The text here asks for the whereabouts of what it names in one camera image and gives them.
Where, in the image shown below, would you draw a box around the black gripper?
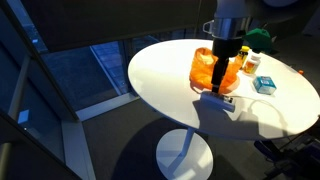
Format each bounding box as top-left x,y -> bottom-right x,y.
210,37 -> 244,95

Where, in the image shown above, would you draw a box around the orange plastic bag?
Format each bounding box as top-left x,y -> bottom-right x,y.
188,46 -> 243,95

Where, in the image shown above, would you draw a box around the small white pill bottle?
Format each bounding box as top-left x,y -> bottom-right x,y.
242,49 -> 262,76

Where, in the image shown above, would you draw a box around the blue white small box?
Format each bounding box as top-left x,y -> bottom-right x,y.
252,75 -> 278,96

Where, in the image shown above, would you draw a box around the white table pedestal base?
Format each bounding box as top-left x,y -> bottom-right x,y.
155,128 -> 215,180

